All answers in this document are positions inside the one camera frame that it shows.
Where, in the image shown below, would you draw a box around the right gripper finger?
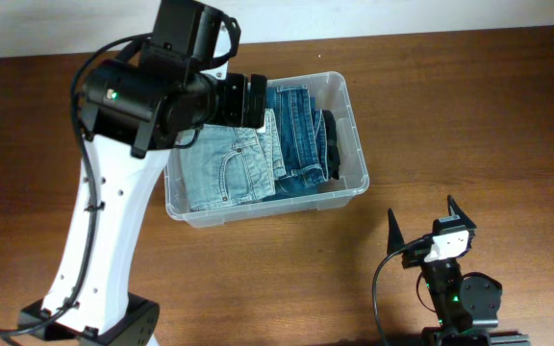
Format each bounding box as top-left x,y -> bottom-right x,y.
447,195 -> 477,230
387,209 -> 405,255

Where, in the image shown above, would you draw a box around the light blue jeans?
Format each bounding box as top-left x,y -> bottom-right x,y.
179,109 -> 287,211

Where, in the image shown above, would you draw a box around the dark blue jeans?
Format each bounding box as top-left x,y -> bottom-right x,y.
266,86 -> 329,197

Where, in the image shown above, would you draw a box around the dark garment with band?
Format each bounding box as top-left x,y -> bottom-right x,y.
322,110 -> 340,180

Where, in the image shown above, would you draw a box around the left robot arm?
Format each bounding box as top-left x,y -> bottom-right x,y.
0,0 -> 267,345

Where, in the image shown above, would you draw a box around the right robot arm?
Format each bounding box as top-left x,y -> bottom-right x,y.
387,196 -> 502,345

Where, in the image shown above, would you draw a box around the clear plastic storage bin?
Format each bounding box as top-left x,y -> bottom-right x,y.
164,71 -> 369,228

